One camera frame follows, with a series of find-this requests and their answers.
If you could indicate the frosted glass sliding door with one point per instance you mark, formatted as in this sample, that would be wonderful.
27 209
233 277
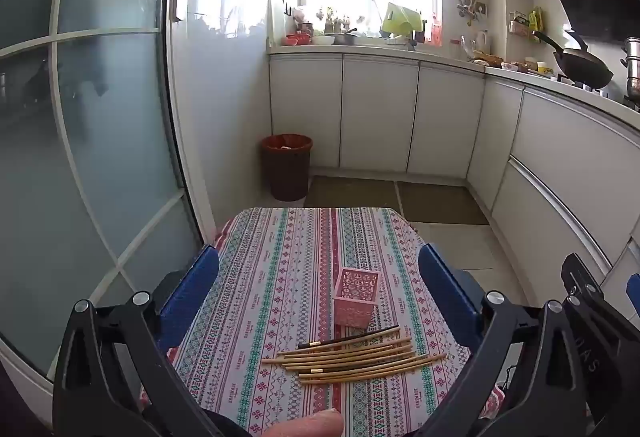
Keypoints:
115 142

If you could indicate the white cutting board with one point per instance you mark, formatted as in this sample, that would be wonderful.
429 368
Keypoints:
277 19

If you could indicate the pile of bamboo chopsticks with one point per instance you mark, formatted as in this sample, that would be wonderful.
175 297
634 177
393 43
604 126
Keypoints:
350 358

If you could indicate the steel pot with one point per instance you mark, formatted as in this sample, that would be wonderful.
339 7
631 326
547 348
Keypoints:
632 67

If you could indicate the wall spice rack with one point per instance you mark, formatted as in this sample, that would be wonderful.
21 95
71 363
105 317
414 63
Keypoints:
525 24

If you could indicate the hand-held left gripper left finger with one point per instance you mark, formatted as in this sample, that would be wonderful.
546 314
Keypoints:
187 297

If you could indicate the steel bowl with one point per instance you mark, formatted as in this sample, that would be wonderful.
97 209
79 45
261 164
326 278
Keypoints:
344 38

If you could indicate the red packet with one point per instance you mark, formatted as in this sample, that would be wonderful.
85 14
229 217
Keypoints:
435 29

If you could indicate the white base cabinets under window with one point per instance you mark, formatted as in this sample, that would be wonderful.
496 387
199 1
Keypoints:
375 112

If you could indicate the brown floor mat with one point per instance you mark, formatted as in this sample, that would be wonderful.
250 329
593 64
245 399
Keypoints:
440 204
355 194

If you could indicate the black wok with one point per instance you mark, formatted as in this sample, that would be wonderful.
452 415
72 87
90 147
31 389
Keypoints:
582 67

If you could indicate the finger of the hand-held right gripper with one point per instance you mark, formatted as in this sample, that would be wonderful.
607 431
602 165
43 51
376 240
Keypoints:
635 292
582 282

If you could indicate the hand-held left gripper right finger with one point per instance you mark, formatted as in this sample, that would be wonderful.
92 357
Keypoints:
447 292

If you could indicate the pink perforated plastic basket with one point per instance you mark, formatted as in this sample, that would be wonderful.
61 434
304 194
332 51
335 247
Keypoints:
352 307

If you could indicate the brown trash bin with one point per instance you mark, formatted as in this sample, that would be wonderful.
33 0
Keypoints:
286 172

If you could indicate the person's left hand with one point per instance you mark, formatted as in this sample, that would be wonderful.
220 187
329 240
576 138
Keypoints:
310 426

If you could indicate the red pot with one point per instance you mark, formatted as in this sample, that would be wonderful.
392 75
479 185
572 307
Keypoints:
297 38

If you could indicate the green plastic bag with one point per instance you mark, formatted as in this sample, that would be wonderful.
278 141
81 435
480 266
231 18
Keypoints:
400 19

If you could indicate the white kettle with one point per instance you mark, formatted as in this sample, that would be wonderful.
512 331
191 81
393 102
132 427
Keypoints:
482 42

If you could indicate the patterned woven tablecloth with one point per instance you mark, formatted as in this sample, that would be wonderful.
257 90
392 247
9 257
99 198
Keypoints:
285 267

